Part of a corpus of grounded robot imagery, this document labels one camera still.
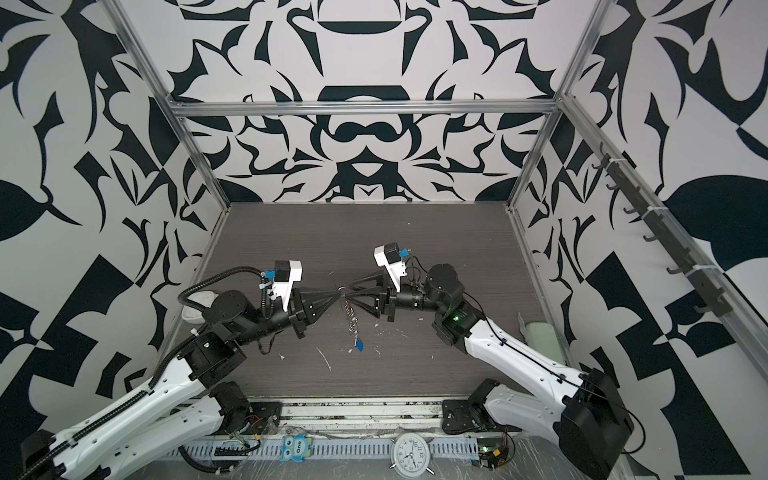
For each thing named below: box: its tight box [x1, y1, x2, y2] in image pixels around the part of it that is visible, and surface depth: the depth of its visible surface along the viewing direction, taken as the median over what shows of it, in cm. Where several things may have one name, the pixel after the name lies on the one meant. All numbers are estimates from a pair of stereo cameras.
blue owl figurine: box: [280, 434, 313, 463], surface depth 71 cm
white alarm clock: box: [389, 432, 435, 478], surface depth 68 cm
